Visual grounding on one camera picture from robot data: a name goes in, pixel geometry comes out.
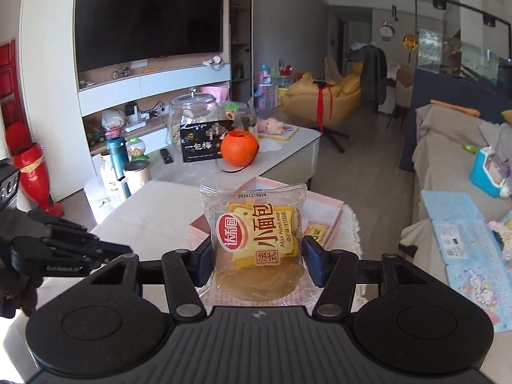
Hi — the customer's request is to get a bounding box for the white TV cabinet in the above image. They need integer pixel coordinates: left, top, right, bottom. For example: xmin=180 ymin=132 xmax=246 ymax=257
xmin=76 ymin=63 xmax=233 ymax=204

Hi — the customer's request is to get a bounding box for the yellow rice cracker packet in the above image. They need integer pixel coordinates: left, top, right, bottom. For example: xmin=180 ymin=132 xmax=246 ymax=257
xmin=303 ymin=224 xmax=329 ymax=244

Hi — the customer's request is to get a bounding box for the long orange pillow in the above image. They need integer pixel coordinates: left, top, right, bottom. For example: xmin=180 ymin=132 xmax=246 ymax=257
xmin=430 ymin=99 xmax=480 ymax=118

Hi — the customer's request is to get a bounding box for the light blue cartoon box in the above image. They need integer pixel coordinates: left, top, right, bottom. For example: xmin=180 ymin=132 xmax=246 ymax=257
xmin=421 ymin=190 xmax=512 ymax=333

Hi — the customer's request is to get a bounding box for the yellow picture book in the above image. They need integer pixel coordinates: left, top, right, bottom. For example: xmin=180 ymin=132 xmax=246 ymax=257
xmin=258 ymin=126 xmax=300 ymax=142

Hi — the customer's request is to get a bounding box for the pink plush toy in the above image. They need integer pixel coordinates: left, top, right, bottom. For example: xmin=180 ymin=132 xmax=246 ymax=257
xmin=256 ymin=118 xmax=292 ymax=135

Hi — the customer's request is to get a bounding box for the teal thermos bottle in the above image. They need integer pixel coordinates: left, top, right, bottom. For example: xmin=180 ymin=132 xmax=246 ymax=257
xmin=106 ymin=136 xmax=129 ymax=180

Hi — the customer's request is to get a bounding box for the glass fish tank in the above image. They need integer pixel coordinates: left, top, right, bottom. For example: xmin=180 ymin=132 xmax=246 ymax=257
xmin=416 ymin=28 xmax=512 ymax=87

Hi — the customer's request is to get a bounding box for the red ball flower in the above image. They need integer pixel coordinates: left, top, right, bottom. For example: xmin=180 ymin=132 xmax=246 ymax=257
xmin=6 ymin=122 xmax=29 ymax=155

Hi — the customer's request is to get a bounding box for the colourful toy pile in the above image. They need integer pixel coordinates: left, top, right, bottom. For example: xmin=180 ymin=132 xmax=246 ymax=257
xmin=256 ymin=62 xmax=297 ymax=109

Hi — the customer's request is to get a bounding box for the dark coat on rack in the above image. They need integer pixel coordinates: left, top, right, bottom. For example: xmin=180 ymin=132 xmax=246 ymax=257
xmin=348 ymin=44 xmax=388 ymax=105

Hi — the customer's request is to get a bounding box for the orange pumpkin-shaped container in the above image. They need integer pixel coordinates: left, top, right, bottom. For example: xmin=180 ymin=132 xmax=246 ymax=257
xmin=221 ymin=129 xmax=259 ymax=166

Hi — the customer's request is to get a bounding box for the yellow hanging ornament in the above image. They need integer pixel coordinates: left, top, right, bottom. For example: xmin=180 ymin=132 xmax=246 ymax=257
xmin=402 ymin=30 xmax=419 ymax=63

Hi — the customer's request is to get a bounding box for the white coffee table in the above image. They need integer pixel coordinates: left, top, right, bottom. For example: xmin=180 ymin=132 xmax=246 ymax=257
xmin=82 ymin=122 xmax=323 ymax=225

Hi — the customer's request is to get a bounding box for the red vase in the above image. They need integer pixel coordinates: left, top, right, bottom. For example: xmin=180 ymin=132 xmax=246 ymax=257
xmin=12 ymin=144 xmax=65 ymax=217

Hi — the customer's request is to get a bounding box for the white power strip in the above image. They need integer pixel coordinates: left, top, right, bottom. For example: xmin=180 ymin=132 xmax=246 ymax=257
xmin=138 ymin=106 xmax=169 ymax=119

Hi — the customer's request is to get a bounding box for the red door hanging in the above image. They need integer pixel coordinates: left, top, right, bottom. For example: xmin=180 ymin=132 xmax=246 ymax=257
xmin=0 ymin=40 xmax=21 ymax=129

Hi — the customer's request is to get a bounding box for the pink cardboard box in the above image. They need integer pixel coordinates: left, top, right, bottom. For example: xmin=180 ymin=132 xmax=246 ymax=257
xmin=189 ymin=175 xmax=345 ymax=257

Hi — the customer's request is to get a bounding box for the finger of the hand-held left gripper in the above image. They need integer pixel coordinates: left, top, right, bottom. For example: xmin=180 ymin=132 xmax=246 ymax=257
xmin=12 ymin=238 xmax=102 ymax=267
xmin=26 ymin=210 xmax=132 ymax=257

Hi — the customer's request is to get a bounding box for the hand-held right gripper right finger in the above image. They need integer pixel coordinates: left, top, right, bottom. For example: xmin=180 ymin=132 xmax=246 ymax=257
xmin=302 ymin=236 xmax=430 ymax=321

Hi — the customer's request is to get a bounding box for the beige chair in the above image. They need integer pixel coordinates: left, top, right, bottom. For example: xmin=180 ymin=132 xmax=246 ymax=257
xmin=386 ymin=64 xmax=415 ymax=129

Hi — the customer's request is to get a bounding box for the clear bread packet yellow label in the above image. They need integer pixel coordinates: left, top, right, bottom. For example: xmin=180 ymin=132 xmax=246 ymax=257
xmin=199 ymin=183 xmax=308 ymax=301

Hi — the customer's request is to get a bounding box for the glass jar with lid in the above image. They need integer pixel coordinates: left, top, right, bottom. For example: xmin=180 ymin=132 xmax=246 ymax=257
xmin=166 ymin=88 xmax=220 ymax=149

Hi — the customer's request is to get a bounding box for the white mug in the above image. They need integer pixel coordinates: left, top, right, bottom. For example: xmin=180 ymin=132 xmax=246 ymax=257
xmin=118 ymin=160 xmax=152 ymax=201

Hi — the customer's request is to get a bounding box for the white plastic jar red label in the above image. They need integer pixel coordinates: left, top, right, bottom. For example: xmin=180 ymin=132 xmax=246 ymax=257
xmin=99 ymin=154 xmax=116 ymax=191

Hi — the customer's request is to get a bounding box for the small clear jar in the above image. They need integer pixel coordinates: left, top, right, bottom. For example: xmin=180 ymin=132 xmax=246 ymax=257
xmin=218 ymin=102 xmax=257 ymax=131

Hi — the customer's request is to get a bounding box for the yellow armchair with red ribbon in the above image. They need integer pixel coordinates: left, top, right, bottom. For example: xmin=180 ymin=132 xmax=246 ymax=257
xmin=278 ymin=73 xmax=363 ymax=133

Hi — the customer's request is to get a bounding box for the grey covered sofa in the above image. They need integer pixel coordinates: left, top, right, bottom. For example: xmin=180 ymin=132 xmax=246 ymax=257
xmin=400 ymin=104 xmax=512 ymax=284

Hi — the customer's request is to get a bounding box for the black television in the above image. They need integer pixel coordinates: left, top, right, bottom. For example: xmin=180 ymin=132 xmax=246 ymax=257
xmin=75 ymin=0 xmax=224 ymax=73

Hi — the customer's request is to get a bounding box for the teal toy machine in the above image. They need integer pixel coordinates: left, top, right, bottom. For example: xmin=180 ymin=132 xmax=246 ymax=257
xmin=470 ymin=146 xmax=512 ymax=199

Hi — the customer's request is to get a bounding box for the black gift box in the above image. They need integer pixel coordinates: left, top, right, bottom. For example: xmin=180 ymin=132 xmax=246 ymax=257
xmin=180 ymin=120 xmax=235 ymax=163

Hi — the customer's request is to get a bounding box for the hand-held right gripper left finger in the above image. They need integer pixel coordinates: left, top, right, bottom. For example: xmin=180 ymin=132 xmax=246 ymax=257
xmin=92 ymin=244 xmax=214 ymax=323

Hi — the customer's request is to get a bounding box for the gumball candy dispenser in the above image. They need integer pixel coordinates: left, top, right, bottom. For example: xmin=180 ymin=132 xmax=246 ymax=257
xmin=127 ymin=137 xmax=146 ymax=159

